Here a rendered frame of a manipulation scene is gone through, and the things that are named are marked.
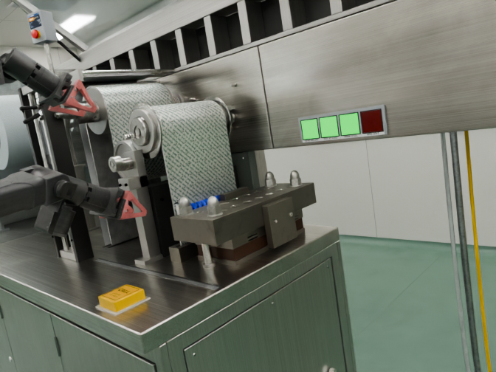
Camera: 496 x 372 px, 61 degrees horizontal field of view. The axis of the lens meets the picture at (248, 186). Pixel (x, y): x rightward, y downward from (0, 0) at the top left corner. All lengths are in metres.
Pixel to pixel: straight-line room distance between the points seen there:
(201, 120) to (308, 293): 0.55
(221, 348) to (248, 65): 0.79
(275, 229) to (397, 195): 2.70
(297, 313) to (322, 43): 0.68
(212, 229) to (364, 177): 2.93
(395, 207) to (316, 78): 2.69
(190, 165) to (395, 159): 2.67
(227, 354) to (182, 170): 0.48
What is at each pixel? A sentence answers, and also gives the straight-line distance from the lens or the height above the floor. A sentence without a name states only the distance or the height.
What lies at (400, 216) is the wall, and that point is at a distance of 3.74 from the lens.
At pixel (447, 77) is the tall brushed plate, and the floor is 1.26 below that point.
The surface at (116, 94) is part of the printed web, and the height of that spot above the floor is 1.37.
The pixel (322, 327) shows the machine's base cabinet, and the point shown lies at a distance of 1.21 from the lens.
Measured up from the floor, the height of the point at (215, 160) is 1.14.
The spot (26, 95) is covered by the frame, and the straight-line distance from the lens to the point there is 1.47.
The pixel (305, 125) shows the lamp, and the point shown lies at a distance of 1.16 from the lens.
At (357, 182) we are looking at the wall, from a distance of 3.83.
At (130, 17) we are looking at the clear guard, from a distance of 1.76.
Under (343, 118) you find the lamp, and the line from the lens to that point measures 1.09.
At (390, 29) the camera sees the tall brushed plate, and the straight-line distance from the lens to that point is 1.05.
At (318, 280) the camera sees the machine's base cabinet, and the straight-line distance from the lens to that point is 1.17.
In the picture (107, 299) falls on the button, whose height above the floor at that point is 0.92.
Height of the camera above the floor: 1.23
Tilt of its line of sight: 9 degrees down
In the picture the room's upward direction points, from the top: 9 degrees counter-clockwise
